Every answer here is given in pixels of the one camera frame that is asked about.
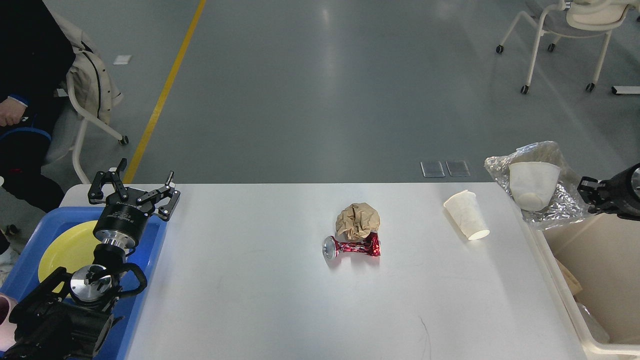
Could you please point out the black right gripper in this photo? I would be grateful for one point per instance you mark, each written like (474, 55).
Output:
(621, 197)

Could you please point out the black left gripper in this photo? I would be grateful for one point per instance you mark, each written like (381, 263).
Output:
(127, 212)

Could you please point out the silver foil bag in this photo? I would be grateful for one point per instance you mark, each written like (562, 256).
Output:
(565, 207)

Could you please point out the white paper cup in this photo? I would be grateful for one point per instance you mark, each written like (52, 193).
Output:
(532, 184)

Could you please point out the yellow plastic plate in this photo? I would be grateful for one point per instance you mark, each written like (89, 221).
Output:
(72, 249)

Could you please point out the pink mug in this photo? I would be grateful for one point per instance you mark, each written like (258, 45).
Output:
(7, 328)

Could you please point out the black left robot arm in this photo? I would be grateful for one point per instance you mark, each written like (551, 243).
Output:
(70, 314)

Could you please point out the beige plastic bin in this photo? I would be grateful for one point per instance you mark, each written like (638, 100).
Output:
(593, 269)

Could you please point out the white bar on floor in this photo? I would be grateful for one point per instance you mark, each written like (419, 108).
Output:
(625, 90)

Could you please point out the white chair with jacket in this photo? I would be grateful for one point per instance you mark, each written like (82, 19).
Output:
(88, 95)

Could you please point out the white paper napkin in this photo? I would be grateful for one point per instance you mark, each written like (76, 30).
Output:
(465, 211)

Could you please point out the floor outlet plate right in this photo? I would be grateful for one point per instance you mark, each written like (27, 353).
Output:
(458, 168)

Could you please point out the floor outlet plate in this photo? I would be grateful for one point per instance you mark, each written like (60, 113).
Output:
(458, 168)
(432, 169)

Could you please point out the floor outlet plate left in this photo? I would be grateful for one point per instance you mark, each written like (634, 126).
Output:
(432, 169)

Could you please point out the white chair on casters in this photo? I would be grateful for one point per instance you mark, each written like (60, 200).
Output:
(571, 19)

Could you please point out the person in dark clothes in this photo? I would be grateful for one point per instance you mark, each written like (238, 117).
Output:
(35, 59)

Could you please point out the crumpled brown paper ball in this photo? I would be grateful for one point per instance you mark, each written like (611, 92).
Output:
(357, 221)

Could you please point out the red white snack wrapper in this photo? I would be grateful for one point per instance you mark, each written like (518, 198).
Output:
(332, 248)

